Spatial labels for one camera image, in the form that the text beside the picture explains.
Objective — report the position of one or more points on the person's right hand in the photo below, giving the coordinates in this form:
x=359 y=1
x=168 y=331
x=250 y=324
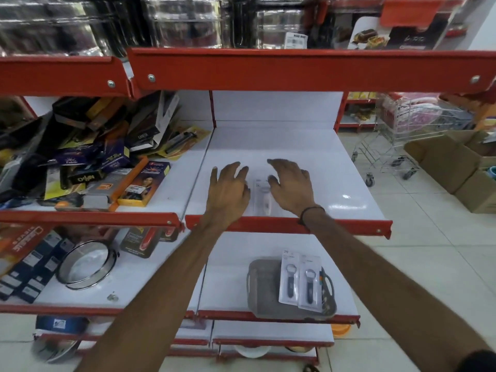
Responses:
x=294 y=191

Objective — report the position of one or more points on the person's left hand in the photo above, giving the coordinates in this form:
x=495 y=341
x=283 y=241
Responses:
x=226 y=199

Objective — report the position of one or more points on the person's left little finger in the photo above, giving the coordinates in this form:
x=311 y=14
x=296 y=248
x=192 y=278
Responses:
x=214 y=178

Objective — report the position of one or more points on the person's right thumb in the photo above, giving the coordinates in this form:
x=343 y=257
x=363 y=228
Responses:
x=274 y=184

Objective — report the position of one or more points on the person's left middle finger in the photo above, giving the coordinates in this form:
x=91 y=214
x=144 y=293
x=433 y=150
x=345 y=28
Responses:
x=235 y=170

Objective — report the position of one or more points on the person's right forearm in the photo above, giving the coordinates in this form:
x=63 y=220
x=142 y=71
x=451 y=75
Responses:
x=387 y=286

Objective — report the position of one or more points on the person's left forearm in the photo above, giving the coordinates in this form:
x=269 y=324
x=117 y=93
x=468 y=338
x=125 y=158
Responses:
x=155 y=294

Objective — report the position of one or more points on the white carded utensil packet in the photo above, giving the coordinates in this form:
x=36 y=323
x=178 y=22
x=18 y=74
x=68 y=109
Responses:
x=262 y=197

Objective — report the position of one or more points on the black wristband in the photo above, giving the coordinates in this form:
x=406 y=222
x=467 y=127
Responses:
x=310 y=210

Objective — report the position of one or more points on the black peeler on yellow card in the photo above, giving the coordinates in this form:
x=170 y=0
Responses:
x=180 y=141

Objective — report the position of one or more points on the yellow packet with portrait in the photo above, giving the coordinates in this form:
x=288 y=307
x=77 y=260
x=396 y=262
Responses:
x=143 y=185

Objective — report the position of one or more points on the carded bottle opener packet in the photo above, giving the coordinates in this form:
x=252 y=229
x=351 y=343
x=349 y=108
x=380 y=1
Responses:
x=310 y=284
x=288 y=278

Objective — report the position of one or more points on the orange grey long box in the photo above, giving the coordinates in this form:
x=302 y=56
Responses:
x=112 y=185

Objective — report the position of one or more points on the grey plastic tray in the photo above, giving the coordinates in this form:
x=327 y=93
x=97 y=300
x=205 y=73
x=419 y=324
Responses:
x=267 y=290

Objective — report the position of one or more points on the red white shelf rack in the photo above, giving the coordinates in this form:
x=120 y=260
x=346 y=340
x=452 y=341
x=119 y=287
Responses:
x=310 y=69

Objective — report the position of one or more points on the metal shopping cart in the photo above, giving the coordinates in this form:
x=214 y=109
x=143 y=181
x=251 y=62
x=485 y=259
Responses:
x=407 y=123

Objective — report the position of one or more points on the small labelled steel container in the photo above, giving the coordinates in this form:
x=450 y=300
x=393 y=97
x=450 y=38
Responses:
x=279 y=29

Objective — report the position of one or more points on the round steel sieve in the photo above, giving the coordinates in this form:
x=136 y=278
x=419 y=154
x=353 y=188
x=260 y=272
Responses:
x=87 y=265

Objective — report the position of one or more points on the medium steel container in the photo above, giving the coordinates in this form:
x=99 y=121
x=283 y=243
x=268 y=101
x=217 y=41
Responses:
x=186 y=23

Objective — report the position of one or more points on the pile of assorted utensil packets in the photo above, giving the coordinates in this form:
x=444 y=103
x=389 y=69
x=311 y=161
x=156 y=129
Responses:
x=58 y=151

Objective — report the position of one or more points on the orange plastic item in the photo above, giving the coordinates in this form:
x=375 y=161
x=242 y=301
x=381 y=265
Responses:
x=341 y=330

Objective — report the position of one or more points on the white plate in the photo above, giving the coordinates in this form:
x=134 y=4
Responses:
x=252 y=351

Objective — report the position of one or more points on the large open cardboard box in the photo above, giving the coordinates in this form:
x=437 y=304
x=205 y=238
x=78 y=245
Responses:
x=445 y=158

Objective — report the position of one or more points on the row of blue boxes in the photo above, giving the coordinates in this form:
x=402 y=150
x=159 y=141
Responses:
x=35 y=267

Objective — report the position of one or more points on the black box with cake picture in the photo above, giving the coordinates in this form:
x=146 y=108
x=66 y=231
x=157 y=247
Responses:
x=403 y=30

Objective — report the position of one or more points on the small cardboard box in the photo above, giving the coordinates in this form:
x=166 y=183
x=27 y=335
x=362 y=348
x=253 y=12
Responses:
x=478 y=191

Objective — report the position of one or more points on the orange sieve box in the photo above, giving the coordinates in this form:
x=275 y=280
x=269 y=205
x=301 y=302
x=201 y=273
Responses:
x=17 y=242

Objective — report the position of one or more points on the blue round container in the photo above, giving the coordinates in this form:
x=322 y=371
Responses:
x=60 y=324

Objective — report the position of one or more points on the large steel container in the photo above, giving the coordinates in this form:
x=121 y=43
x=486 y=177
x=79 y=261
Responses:
x=50 y=27

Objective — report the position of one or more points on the steel bowl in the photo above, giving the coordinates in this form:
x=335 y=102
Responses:
x=54 y=350

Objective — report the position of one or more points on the black sleeve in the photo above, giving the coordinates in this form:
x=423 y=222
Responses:
x=478 y=363

